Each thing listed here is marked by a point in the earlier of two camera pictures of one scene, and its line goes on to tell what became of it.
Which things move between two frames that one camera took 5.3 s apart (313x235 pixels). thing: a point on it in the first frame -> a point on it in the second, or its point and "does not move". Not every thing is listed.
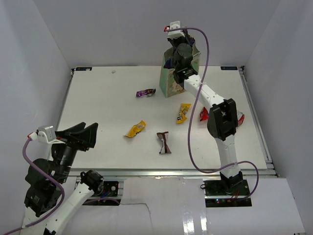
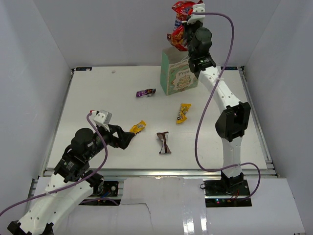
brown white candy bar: [163, 135] does not move
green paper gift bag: [168, 83] does not move
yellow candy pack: [181, 116] does not move
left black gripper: [87, 135] -> [123, 139]
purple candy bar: [145, 92] does not move
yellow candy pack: [135, 129] does not move
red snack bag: [204, 115] -> [183, 10]
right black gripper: [174, 40] -> [200, 25]
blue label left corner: [83, 68] does not move
